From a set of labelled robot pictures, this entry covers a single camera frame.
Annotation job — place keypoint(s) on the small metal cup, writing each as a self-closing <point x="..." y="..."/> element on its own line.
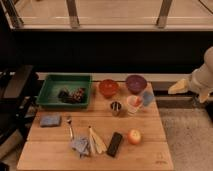
<point x="115" y="107"/>

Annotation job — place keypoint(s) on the light blue cup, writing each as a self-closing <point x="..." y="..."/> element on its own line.
<point x="147" y="98"/>

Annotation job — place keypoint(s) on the red yellow apple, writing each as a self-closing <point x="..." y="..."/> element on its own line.
<point x="134" y="137"/>

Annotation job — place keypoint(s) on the black rectangular remote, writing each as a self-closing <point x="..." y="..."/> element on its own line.
<point x="114" y="144"/>

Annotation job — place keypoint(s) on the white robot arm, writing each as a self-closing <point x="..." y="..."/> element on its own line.
<point x="200" y="81"/>

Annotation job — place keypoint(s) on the blue sponge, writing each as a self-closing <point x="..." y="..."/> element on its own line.
<point x="50" y="120"/>

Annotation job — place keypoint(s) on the green plastic tray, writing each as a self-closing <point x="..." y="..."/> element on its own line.
<point x="53" y="83"/>

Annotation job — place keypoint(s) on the red bowl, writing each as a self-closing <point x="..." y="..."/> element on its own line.
<point x="108" y="88"/>

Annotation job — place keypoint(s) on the purple bowl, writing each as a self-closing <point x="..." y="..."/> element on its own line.
<point x="135" y="83"/>

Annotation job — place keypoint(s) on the dark grapes bunch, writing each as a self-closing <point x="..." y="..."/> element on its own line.
<point x="76" y="96"/>

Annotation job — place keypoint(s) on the black chair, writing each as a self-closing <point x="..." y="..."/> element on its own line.
<point x="16" y="95"/>

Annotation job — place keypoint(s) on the blue grey towel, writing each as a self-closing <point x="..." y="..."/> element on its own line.
<point x="81" y="145"/>

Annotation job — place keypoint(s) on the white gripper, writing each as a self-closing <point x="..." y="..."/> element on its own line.
<point x="181" y="86"/>

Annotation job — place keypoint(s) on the wooden tongs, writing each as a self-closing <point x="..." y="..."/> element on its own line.
<point x="97" y="145"/>

